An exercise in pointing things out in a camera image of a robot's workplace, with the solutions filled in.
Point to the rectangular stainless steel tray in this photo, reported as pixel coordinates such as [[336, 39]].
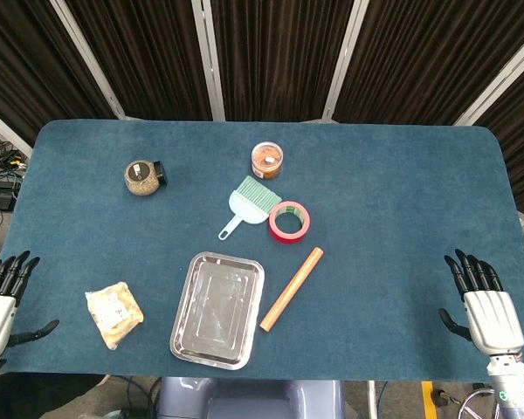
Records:
[[218, 309]]

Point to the blue felt table mat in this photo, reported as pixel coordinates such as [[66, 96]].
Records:
[[262, 244]]

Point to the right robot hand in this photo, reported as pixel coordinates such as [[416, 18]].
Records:
[[493, 318]]

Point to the white metal frame post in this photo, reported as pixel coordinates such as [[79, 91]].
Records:
[[208, 59], [500, 83], [4, 131], [89, 59], [344, 59]]

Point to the light blue hand brush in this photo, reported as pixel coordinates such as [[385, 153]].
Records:
[[246, 205]]

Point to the red tape roll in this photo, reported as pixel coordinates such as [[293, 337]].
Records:
[[289, 220]]

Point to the dark brown curtain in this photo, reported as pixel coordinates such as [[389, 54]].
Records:
[[270, 52]]

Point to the clear jar with orange contents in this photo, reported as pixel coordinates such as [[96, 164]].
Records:
[[267, 160]]

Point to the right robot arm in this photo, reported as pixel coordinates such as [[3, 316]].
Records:
[[513, 384]]

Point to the wooden rolling pin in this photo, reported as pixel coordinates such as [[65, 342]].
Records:
[[291, 289]]

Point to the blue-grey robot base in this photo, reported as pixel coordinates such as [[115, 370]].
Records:
[[249, 398]]

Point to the glass jar with black lid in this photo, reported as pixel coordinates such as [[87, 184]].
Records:
[[143, 176]]

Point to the packaged bread in clear wrapper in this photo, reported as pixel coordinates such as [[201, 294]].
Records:
[[114, 313]]

